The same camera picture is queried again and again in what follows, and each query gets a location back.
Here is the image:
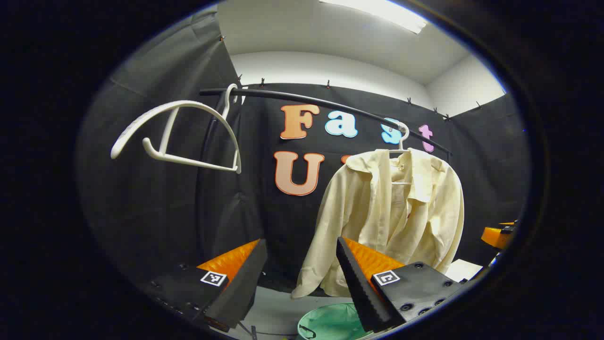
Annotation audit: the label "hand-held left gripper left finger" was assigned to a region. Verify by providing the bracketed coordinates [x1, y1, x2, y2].
[142, 238, 268, 331]

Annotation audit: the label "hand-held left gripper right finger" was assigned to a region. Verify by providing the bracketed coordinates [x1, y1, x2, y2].
[336, 236, 465, 333]

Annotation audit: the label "green laundry hamper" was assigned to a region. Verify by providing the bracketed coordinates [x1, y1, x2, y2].
[297, 303, 373, 340]

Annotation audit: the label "cream button shirt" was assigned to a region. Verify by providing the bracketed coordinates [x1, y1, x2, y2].
[291, 148, 465, 299]

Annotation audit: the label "white plastic shirt hanger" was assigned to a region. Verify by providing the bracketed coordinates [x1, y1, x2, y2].
[388, 120, 413, 185]

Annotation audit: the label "black clothes rack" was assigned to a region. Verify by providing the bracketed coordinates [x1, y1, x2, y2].
[198, 88, 453, 255]

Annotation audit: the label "empty white plastic hanger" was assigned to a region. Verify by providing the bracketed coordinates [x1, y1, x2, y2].
[110, 84, 242, 174]

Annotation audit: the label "black backdrop cloth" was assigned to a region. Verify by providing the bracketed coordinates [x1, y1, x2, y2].
[75, 5, 531, 303]

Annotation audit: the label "ceiling light panel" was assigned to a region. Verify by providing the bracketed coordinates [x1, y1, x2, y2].
[320, 0, 428, 34]

